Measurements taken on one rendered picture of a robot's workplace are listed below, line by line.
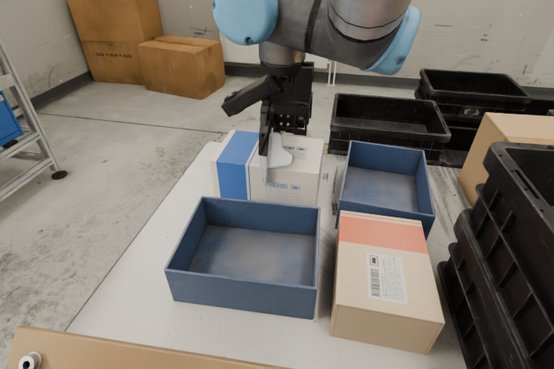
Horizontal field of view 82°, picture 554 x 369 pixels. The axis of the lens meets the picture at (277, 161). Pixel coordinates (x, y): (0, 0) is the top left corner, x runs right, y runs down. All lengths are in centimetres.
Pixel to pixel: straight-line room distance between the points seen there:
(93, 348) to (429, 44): 309
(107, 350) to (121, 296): 28
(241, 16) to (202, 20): 298
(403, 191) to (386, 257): 26
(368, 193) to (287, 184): 18
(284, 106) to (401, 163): 31
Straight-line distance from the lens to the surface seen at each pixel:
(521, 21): 332
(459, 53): 325
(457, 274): 50
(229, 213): 56
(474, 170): 72
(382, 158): 72
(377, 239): 48
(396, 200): 67
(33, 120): 206
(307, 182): 57
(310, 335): 47
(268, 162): 55
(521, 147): 45
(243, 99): 55
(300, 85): 53
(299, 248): 55
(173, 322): 50
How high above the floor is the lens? 112
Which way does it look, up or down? 35 degrees down
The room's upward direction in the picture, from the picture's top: straight up
